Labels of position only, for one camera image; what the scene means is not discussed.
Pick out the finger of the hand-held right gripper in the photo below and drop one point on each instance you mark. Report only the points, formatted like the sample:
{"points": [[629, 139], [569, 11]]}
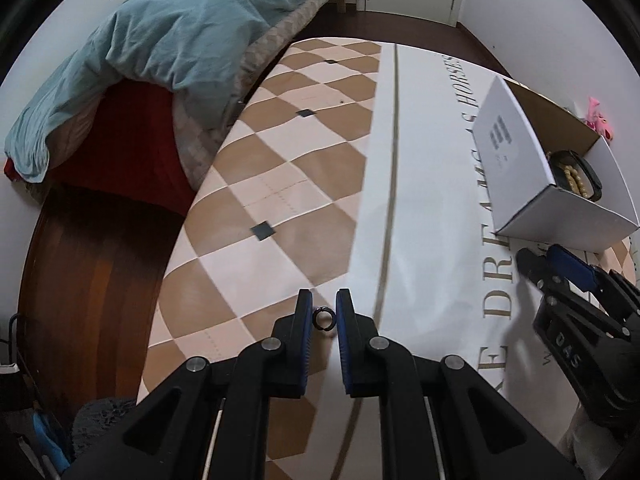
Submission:
{"points": [[575, 267], [535, 265]]}

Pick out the pink plush toy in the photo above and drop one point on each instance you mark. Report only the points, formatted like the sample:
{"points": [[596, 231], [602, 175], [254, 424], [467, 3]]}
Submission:
{"points": [[600, 122]]}

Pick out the cardboard box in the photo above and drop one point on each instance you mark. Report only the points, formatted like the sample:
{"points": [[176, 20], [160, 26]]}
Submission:
{"points": [[505, 160]]}

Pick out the checkered printed tablecloth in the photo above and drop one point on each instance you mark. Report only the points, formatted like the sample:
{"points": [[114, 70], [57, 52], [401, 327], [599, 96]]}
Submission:
{"points": [[300, 185]]}

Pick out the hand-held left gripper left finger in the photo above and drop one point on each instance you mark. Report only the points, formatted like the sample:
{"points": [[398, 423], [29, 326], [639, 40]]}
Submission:
{"points": [[303, 340]]}

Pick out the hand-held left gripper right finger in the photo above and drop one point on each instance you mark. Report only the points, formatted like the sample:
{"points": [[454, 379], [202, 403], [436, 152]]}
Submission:
{"points": [[345, 340]]}

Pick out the red bed cloth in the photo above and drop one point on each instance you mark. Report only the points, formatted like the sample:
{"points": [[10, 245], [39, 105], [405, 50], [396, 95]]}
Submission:
{"points": [[125, 135]]}

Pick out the black wristband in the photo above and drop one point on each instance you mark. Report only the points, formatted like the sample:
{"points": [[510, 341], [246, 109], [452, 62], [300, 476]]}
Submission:
{"points": [[593, 175]]}

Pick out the blue duvet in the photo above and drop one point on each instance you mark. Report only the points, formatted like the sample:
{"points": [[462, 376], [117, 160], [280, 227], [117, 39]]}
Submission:
{"points": [[175, 25]]}

